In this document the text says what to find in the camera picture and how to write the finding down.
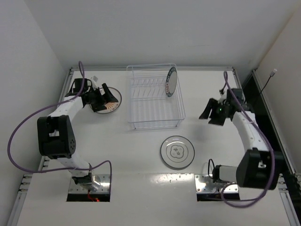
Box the white plate with cloud motif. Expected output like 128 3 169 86
159 136 195 170

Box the green rimmed lettered plate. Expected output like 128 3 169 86
165 66 178 97

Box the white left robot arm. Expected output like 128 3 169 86
37 78 118 192

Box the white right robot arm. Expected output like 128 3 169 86
200 89 285 190

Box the orange sunburst plate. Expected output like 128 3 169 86
96 87 122 114

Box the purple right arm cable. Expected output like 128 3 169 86
206 70 276 208

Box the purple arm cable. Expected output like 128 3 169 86
7 61 113 186
206 70 276 208

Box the white wire dish rack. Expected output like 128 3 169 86
126 63 185 130

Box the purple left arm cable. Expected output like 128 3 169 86
7 61 113 186

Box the aluminium table frame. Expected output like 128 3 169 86
17 66 299 226

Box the black cable with white plug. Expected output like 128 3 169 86
260 68 278 95

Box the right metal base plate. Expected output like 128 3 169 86
194 174 239 194

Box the metal base plate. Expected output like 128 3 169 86
68 174 111 194
194 174 239 194

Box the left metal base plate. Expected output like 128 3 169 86
68 174 111 194

